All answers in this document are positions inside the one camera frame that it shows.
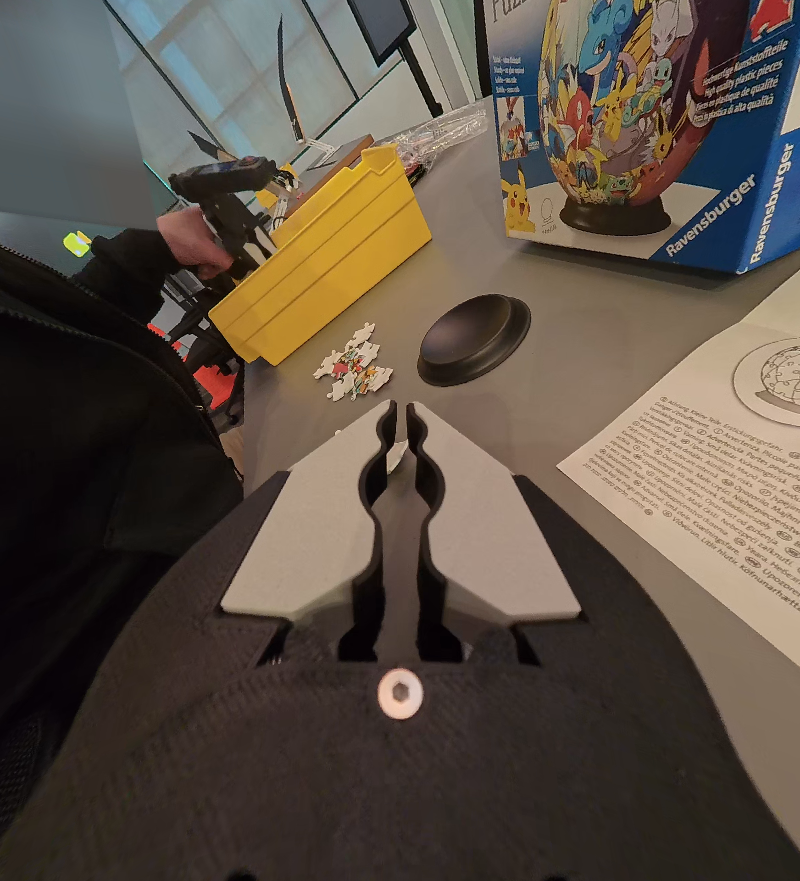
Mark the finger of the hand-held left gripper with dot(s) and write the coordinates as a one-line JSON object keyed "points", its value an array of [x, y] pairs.
{"points": [[262, 248]]}

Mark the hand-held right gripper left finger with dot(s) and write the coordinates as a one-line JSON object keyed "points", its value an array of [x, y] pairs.
{"points": [[303, 537]]}

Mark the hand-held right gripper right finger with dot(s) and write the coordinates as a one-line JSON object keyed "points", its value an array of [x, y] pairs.
{"points": [[503, 537]]}

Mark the yellow plastic bin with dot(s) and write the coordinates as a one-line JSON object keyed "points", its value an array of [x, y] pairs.
{"points": [[317, 268]]}

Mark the joined white puzzle section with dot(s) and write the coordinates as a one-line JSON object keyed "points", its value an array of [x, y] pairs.
{"points": [[395, 458]]}

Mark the white puzzle piece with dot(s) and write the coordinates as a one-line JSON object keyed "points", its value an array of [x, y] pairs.
{"points": [[327, 365], [381, 376], [365, 333], [371, 352], [342, 391]]}

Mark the person's left forearm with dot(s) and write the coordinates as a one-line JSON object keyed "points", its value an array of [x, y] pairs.
{"points": [[125, 268]]}

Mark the black round puzzle stand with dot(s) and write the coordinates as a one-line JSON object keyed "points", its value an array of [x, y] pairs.
{"points": [[472, 337]]}

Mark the printed puzzle box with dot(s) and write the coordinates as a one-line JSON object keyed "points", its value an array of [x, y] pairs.
{"points": [[648, 137]]}

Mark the person's left hand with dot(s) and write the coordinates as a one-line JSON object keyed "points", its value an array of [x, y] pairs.
{"points": [[190, 241]]}

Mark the yellow black device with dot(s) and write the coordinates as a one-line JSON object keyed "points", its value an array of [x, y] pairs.
{"points": [[286, 180]]}

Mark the person's beige trousers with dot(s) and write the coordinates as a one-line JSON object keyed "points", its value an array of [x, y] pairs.
{"points": [[231, 454]]}

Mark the brown wooden board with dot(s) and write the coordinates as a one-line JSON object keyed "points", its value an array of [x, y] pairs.
{"points": [[345, 155]]}

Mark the red floor object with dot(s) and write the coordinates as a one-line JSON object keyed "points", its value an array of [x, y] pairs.
{"points": [[214, 382]]}

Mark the white instruction sheet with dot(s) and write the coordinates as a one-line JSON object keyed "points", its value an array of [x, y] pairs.
{"points": [[682, 495]]}

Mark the clear plastic bag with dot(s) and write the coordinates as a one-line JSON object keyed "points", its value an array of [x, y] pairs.
{"points": [[441, 134]]}

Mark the black monitor on stand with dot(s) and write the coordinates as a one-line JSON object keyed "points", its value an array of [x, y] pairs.
{"points": [[379, 24]]}

